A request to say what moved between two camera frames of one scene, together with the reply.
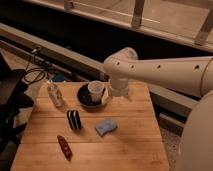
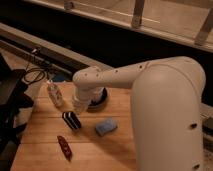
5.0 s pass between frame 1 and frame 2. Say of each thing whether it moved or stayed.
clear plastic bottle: stayed
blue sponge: stayed
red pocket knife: stayed
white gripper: moved
